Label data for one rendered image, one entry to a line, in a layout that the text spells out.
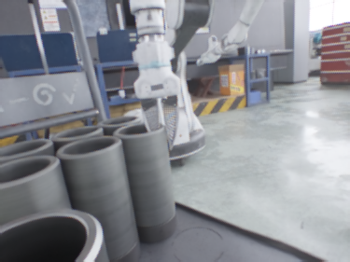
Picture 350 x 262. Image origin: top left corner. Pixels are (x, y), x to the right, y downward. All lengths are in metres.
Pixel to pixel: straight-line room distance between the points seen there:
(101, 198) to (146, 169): 0.12
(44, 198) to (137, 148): 0.20
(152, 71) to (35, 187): 0.30
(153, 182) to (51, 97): 0.45
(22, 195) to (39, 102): 0.45
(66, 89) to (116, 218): 0.49
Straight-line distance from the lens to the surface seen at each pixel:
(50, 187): 0.41
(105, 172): 0.44
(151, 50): 0.50
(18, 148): 0.65
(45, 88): 0.82
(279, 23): 5.08
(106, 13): 3.59
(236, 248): 0.60
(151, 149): 0.51
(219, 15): 4.22
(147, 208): 0.57
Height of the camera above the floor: 0.66
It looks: 15 degrees down
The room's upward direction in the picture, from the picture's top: 6 degrees counter-clockwise
